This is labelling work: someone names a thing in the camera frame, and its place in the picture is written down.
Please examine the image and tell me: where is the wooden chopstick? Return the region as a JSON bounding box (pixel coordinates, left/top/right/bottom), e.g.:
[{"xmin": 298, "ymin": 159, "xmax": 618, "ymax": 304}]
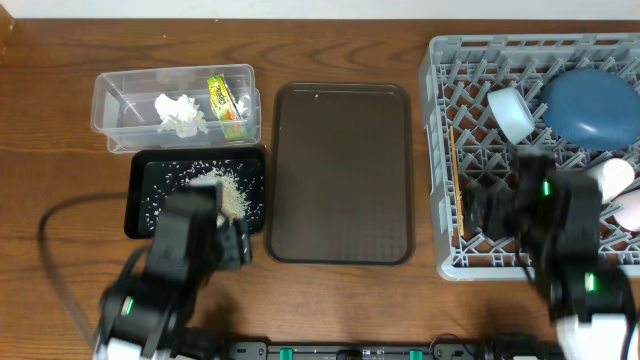
[
  {"xmin": 449, "ymin": 130, "xmax": 464, "ymax": 237},
  {"xmin": 451, "ymin": 143, "xmax": 465, "ymax": 237}
]

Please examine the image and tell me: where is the white rice food waste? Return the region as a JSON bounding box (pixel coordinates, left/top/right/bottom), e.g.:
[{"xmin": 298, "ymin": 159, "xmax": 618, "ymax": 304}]
[{"xmin": 137, "ymin": 159, "xmax": 265, "ymax": 237}]

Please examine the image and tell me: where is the light blue bowl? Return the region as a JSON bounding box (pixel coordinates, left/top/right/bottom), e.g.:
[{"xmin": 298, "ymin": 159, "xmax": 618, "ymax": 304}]
[{"xmin": 487, "ymin": 87, "xmax": 535, "ymax": 145}]

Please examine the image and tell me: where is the white cup green inside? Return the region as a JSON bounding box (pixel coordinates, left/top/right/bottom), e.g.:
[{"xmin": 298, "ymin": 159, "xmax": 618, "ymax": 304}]
[{"xmin": 586, "ymin": 158, "xmax": 635, "ymax": 204}]

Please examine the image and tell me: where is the white cup pink inside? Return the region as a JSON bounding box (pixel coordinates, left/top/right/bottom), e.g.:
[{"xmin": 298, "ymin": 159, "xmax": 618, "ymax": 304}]
[{"xmin": 613, "ymin": 190, "xmax": 640, "ymax": 232}]

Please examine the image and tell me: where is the dark blue plate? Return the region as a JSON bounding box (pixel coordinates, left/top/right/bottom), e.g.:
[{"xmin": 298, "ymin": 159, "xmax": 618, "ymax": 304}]
[{"xmin": 539, "ymin": 68, "xmax": 639, "ymax": 151}]

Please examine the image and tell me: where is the green yellow snack wrapper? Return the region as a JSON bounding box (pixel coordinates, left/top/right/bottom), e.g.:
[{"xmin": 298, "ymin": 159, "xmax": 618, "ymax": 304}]
[{"xmin": 207, "ymin": 75, "xmax": 251, "ymax": 141}]

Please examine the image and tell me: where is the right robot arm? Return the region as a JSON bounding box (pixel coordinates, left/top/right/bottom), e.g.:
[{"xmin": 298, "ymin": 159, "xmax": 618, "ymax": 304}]
[{"xmin": 461, "ymin": 153, "xmax": 639, "ymax": 359}]

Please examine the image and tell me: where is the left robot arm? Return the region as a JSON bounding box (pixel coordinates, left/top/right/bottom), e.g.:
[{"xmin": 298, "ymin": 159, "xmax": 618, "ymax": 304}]
[{"xmin": 93, "ymin": 214, "xmax": 252, "ymax": 359}]

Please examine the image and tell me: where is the grey dishwasher rack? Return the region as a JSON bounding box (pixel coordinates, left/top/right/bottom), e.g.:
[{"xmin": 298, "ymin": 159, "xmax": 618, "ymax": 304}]
[{"xmin": 419, "ymin": 33, "xmax": 639, "ymax": 281}]

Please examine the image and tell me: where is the black food waste tray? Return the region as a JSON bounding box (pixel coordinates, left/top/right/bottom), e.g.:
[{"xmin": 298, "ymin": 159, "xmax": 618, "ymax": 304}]
[{"xmin": 124, "ymin": 146, "xmax": 266, "ymax": 239}]

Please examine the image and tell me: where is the clear plastic waste bin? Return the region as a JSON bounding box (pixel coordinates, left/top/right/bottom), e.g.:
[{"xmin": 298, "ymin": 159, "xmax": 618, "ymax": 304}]
[{"xmin": 91, "ymin": 64, "xmax": 262, "ymax": 153}]

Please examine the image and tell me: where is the brown serving tray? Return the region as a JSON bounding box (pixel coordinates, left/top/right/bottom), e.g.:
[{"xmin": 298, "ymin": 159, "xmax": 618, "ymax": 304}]
[{"xmin": 265, "ymin": 82, "xmax": 415, "ymax": 266}]

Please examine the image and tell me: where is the crumpled white tissue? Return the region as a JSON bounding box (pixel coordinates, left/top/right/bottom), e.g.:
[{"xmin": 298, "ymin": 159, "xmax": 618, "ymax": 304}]
[{"xmin": 154, "ymin": 94, "xmax": 208, "ymax": 138}]

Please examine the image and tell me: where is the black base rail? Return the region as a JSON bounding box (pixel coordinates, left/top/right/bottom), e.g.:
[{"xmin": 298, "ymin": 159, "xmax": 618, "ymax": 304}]
[{"xmin": 222, "ymin": 340, "xmax": 561, "ymax": 360}]

